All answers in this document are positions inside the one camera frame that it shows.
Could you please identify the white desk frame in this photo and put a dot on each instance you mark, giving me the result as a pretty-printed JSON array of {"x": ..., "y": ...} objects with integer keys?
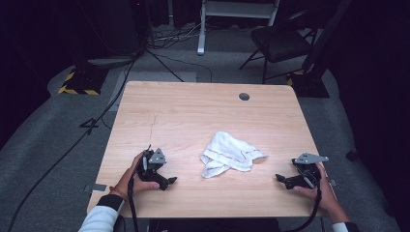
[{"x": 225, "y": 13}]

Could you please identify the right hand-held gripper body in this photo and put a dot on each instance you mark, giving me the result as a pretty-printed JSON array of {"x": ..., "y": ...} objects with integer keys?
[{"x": 306, "y": 175}]

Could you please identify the grey tape strip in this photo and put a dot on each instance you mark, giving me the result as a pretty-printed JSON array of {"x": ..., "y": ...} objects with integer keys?
[
  {"x": 96, "y": 187},
  {"x": 333, "y": 182}
]

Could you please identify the black stand base striped tape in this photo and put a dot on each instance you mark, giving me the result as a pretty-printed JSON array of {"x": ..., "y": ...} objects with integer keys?
[{"x": 83, "y": 82}]

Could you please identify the person's dark clothed lap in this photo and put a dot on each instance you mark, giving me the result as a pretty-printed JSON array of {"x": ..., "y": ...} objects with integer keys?
[{"x": 212, "y": 225}]

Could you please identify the black floor tape mark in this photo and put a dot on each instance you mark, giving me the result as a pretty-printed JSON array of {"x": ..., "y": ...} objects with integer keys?
[{"x": 89, "y": 124}]

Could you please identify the person's left hand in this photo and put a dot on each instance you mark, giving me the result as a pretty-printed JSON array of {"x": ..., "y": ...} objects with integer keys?
[{"x": 141, "y": 186}]

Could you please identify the person's right hand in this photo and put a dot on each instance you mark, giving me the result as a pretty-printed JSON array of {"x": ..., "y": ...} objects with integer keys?
[{"x": 324, "y": 193}]

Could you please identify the black folding chair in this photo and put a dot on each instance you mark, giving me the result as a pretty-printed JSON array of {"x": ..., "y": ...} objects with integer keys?
[{"x": 278, "y": 42}]

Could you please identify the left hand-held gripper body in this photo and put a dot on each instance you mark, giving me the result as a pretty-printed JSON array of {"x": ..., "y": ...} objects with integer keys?
[{"x": 149, "y": 170}]

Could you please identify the black slanted stand with base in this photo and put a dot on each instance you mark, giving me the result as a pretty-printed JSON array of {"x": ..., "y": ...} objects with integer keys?
[{"x": 314, "y": 64}]

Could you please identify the white towel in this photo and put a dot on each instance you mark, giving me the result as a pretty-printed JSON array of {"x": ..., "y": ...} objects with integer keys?
[{"x": 227, "y": 154}]

